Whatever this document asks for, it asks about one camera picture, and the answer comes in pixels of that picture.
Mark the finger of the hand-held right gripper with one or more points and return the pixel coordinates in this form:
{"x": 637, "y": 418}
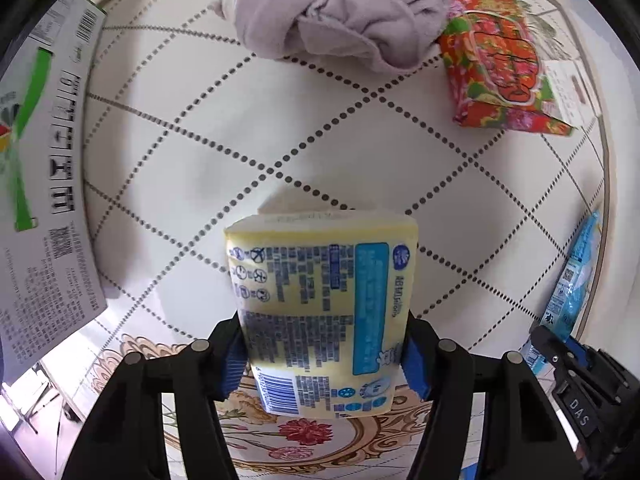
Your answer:
{"x": 555, "y": 347}

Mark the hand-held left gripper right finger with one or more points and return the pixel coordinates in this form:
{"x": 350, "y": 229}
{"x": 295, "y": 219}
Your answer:
{"x": 416, "y": 360}

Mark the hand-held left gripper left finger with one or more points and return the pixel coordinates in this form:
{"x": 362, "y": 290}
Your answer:
{"x": 233, "y": 360}

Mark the yellow tissue pack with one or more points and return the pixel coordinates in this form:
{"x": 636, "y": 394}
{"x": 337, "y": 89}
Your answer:
{"x": 320, "y": 310}

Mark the blue tissue pack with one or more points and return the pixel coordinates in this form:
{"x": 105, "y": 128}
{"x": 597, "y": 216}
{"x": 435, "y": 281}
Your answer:
{"x": 575, "y": 280}

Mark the white patterned tablecloth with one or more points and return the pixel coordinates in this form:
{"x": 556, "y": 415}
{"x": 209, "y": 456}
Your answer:
{"x": 320, "y": 150}

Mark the white cardboard box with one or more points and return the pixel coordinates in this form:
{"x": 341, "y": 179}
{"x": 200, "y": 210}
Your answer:
{"x": 42, "y": 185}

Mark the red floral tissue pack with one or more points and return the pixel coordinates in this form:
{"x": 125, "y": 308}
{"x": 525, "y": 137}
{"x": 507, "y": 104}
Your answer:
{"x": 492, "y": 55}

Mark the grey towel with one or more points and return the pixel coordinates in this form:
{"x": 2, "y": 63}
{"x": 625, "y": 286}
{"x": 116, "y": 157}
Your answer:
{"x": 345, "y": 15}

